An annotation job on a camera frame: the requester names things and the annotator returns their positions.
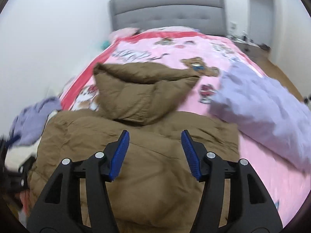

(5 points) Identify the brown hooded puffer jacket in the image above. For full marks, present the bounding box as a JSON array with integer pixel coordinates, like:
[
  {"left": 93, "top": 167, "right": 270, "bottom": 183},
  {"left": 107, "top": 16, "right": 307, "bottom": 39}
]
[{"left": 28, "top": 63, "right": 239, "bottom": 232}]

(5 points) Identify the pink cartoon fleece blanket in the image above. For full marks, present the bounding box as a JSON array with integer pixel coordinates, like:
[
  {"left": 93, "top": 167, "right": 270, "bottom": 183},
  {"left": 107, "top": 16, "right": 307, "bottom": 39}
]
[{"left": 59, "top": 30, "right": 309, "bottom": 226}]

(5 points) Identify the lavender knit sweater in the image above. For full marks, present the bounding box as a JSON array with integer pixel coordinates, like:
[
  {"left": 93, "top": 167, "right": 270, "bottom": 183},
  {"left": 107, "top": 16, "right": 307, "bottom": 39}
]
[{"left": 8, "top": 96, "right": 62, "bottom": 146}]

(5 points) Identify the lavender padded garment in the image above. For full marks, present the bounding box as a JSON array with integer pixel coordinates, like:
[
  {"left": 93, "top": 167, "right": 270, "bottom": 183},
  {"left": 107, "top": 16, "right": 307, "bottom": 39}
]
[{"left": 209, "top": 62, "right": 310, "bottom": 173}]

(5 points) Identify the grey bedside table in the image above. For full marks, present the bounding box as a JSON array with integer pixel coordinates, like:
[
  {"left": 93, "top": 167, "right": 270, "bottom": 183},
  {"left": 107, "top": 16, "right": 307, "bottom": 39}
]
[{"left": 228, "top": 35, "right": 269, "bottom": 59}]

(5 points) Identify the teal small toy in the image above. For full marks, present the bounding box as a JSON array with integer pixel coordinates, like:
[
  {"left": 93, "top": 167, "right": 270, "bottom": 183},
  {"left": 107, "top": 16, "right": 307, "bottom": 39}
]
[{"left": 100, "top": 41, "right": 111, "bottom": 50}]

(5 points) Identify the pink plush pillow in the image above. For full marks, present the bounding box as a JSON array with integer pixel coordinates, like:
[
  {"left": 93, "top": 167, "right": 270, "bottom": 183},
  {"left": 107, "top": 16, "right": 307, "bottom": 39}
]
[{"left": 108, "top": 27, "right": 140, "bottom": 43}]

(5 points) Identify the grey upholstered headboard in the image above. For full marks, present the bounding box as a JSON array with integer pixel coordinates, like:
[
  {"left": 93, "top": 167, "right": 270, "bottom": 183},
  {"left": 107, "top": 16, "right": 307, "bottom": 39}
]
[{"left": 109, "top": 0, "right": 228, "bottom": 36}]

